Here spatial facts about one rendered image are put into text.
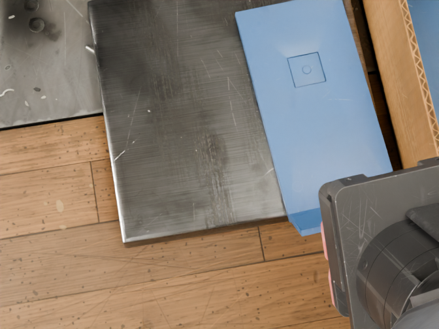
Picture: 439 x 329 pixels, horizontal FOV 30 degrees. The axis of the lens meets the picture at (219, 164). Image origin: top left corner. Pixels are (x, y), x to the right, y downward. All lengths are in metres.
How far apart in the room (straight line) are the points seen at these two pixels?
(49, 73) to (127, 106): 0.06
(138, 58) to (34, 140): 0.08
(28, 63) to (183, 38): 0.10
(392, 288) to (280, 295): 0.16
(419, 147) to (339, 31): 0.09
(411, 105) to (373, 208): 0.13
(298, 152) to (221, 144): 0.05
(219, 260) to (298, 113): 0.10
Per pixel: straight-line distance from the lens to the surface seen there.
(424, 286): 0.34
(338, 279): 0.40
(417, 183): 0.39
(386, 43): 0.53
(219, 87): 0.52
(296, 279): 0.51
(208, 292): 0.51
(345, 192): 0.38
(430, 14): 0.57
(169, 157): 0.50
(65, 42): 0.56
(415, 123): 0.50
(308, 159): 0.51
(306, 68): 0.52
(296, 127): 0.51
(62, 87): 0.54
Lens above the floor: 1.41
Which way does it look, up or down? 75 degrees down
